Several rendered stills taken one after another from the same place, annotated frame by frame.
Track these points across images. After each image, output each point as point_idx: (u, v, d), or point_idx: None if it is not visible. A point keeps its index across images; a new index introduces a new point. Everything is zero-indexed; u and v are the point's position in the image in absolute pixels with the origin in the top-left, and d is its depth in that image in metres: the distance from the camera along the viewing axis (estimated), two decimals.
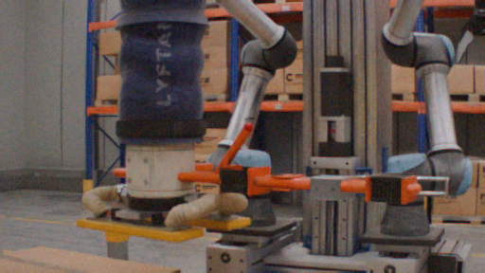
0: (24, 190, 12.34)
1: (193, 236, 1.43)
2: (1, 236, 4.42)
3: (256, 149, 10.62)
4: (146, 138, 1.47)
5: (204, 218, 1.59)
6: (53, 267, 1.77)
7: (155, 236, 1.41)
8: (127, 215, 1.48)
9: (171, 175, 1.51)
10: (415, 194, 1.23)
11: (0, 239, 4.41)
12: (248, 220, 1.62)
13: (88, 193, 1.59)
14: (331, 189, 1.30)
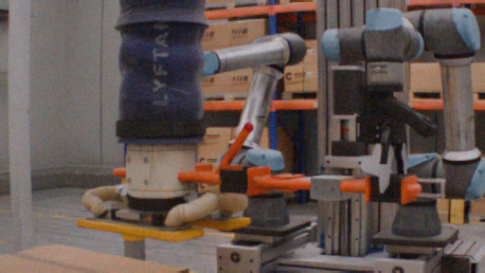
0: (63, 188, 12.66)
1: (193, 236, 1.43)
2: (32, 234, 4.55)
3: (296, 147, 10.60)
4: (143, 138, 1.47)
5: (204, 218, 1.59)
6: (63, 265, 1.80)
7: (155, 236, 1.41)
8: (127, 215, 1.48)
9: (171, 175, 1.51)
10: (415, 194, 1.23)
11: (31, 237, 4.54)
12: (248, 220, 1.62)
13: (88, 193, 1.59)
14: (331, 189, 1.30)
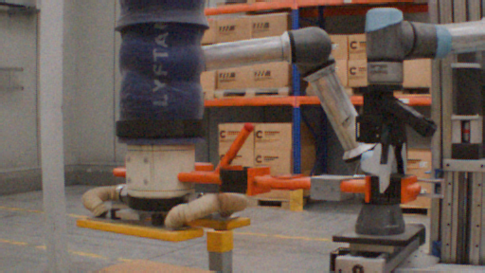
0: None
1: (193, 236, 1.43)
2: (66, 238, 4.36)
3: (317, 143, 10.41)
4: (143, 138, 1.47)
5: (204, 218, 1.59)
6: None
7: (155, 236, 1.41)
8: (127, 215, 1.48)
9: (171, 175, 1.51)
10: (415, 194, 1.23)
11: (65, 241, 4.35)
12: (248, 220, 1.62)
13: (88, 193, 1.59)
14: (331, 189, 1.30)
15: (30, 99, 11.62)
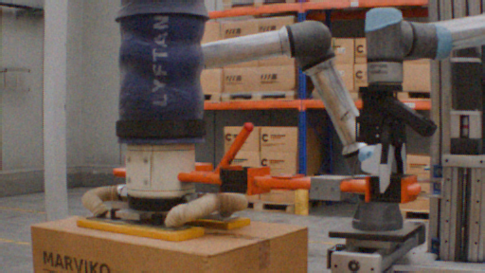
0: (81, 188, 12.50)
1: (193, 236, 1.43)
2: None
3: (323, 147, 10.39)
4: (142, 138, 1.47)
5: (204, 218, 1.59)
6: None
7: (155, 236, 1.41)
8: (127, 215, 1.48)
9: (171, 175, 1.51)
10: (415, 194, 1.23)
11: None
12: (248, 220, 1.62)
13: (88, 193, 1.59)
14: (331, 189, 1.30)
15: (37, 100, 11.67)
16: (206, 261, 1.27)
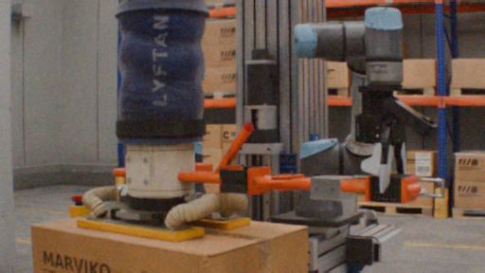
0: (62, 185, 12.90)
1: (193, 236, 1.43)
2: (14, 225, 4.75)
3: None
4: (142, 138, 1.47)
5: (204, 218, 1.59)
6: None
7: (155, 236, 1.41)
8: (127, 215, 1.48)
9: (171, 175, 1.51)
10: (415, 194, 1.23)
11: (13, 227, 4.74)
12: (248, 220, 1.62)
13: (88, 193, 1.59)
14: (331, 189, 1.30)
15: (17, 101, 12.06)
16: (206, 261, 1.27)
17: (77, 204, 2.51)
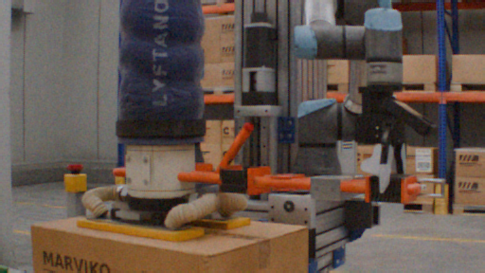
0: None
1: (193, 236, 1.43)
2: (11, 210, 4.72)
3: None
4: (142, 138, 1.47)
5: (204, 218, 1.59)
6: None
7: (155, 236, 1.41)
8: (127, 215, 1.48)
9: (171, 175, 1.51)
10: (415, 194, 1.23)
11: (10, 213, 4.71)
12: (248, 220, 1.62)
13: (88, 193, 1.59)
14: (331, 189, 1.30)
15: (17, 98, 12.05)
16: (206, 261, 1.27)
17: (73, 172, 2.48)
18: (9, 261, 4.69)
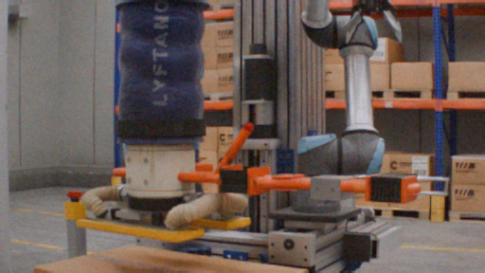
0: (57, 187, 12.85)
1: (193, 236, 1.43)
2: (9, 225, 4.71)
3: None
4: (143, 138, 1.47)
5: (204, 218, 1.59)
6: (156, 269, 1.60)
7: (155, 236, 1.41)
8: (127, 215, 1.48)
9: (171, 175, 1.51)
10: (415, 194, 1.23)
11: (8, 227, 4.71)
12: (248, 220, 1.62)
13: (88, 193, 1.59)
14: (331, 189, 1.30)
15: (13, 102, 12.02)
16: None
17: (73, 200, 2.49)
18: None
